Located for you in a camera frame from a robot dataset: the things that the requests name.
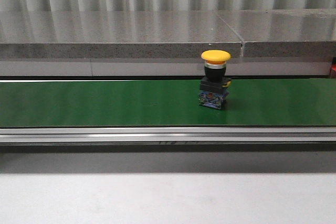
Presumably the orange red object at edge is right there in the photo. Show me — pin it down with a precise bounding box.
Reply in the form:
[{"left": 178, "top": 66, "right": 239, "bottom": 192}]
[{"left": 329, "top": 57, "right": 336, "bottom": 79}]

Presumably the grey stone slab left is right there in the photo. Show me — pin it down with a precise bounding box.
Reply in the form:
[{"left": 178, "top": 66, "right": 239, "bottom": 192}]
[{"left": 1, "top": 11, "right": 241, "bottom": 59}]

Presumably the grey stone slab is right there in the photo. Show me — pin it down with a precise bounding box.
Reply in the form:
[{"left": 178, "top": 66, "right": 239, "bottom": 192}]
[
  {"left": 1, "top": 11, "right": 241, "bottom": 59},
  {"left": 217, "top": 9, "right": 335, "bottom": 61}
]

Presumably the grey stone slab right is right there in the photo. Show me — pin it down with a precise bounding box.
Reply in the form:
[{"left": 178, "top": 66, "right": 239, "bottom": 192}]
[{"left": 217, "top": 9, "right": 335, "bottom": 61}]

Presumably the yellow mushroom push button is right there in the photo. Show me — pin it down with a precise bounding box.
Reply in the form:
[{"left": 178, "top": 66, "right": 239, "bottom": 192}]
[{"left": 198, "top": 50, "right": 232, "bottom": 110}]

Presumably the aluminium conveyor side rail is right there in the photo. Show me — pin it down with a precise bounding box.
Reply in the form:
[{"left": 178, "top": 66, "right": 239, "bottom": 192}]
[{"left": 1, "top": 126, "right": 335, "bottom": 145}]

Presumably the green conveyor belt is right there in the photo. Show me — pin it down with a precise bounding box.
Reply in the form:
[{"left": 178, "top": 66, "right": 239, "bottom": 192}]
[{"left": 1, "top": 78, "right": 335, "bottom": 127}]

